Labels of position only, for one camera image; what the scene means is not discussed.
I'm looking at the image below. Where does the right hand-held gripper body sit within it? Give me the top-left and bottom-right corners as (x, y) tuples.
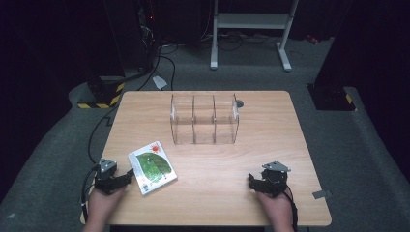
(257, 160), (292, 198)

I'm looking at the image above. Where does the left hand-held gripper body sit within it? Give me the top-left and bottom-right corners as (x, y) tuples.
(94, 158), (119, 195)

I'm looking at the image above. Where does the white book with green leaf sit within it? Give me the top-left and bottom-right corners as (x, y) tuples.
(128, 140), (179, 196)

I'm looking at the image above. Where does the clear acrylic divider rack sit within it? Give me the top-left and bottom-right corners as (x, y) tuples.
(169, 93), (241, 146)

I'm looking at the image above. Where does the person's left hand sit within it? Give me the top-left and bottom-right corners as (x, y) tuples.
(86, 186), (128, 224)

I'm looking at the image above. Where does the person's right hand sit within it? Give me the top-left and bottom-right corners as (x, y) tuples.
(255, 188), (295, 224)

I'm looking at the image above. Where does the grey tape strip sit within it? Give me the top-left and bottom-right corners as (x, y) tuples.
(311, 189), (334, 200)

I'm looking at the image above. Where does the black yellow striped stand base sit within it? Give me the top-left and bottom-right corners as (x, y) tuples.
(76, 74), (126, 110)
(307, 82), (358, 112)

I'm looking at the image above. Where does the white plug on floor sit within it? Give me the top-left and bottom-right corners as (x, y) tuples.
(152, 75), (168, 91)

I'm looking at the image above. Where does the dark equipment rack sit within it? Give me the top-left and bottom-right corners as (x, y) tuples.
(129, 0), (162, 73)

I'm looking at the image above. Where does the white metal stand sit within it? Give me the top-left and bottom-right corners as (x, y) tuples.
(210, 0), (300, 73)

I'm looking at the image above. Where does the left hand-held gripper black cable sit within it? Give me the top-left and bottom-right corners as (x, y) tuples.
(79, 163), (102, 224)

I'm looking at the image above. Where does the hand-held gripper black cable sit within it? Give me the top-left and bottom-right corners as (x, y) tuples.
(283, 184), (300, 232)
(79, 163), (102, 224)

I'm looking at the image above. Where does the right hand-held gripper black cable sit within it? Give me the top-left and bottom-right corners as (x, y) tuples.
(283, 184), (300, 232)

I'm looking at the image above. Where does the black floor cable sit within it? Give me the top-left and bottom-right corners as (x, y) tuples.
(87, 105), (119, 165)
(137, 44), (180, 92)

